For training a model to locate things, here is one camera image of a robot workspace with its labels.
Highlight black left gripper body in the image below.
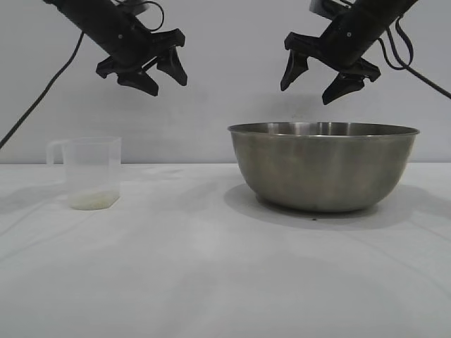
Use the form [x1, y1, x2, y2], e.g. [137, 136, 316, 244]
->
[84, 10, 187, 79]

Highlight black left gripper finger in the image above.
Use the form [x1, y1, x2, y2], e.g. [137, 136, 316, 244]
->
[117, 68, 159, 96]
[156, 47, 188, 87]

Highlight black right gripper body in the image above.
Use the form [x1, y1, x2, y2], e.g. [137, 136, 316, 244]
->
[284, 12, 381, 84]

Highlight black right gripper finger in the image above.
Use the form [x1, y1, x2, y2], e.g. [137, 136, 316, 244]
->
[321, 72, 366, 106]
[280, 51, 310, 92]

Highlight stainless steel mixing bowl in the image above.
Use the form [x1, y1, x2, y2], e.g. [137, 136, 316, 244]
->
[227, 121, 421, 213]

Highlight clear plastic measuring cup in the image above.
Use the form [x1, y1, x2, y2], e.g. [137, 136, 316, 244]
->
[46, 136, 123, 211]

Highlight white rice grains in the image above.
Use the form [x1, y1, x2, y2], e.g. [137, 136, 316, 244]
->
[69, 189, 121, 211]

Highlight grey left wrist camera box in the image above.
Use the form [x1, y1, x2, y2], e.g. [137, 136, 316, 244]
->
[119, 0, 151, 15]

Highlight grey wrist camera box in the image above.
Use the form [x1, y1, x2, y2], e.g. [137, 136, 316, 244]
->
[119, 0, 151, 15]
[309, 0, 339, 17]

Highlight thin black camera cable loop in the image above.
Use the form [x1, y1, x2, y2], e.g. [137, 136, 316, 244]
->
[140, 0, 166, 35]

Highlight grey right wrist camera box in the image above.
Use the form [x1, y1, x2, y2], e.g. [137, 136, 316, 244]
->
[309, 0, 339, 17]

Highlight dark right arm cable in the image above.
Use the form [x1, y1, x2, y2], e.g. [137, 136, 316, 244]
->
[378, 15, 451, 99]

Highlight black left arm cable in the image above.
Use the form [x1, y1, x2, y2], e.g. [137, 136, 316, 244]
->
[0, 30, 85, 149]

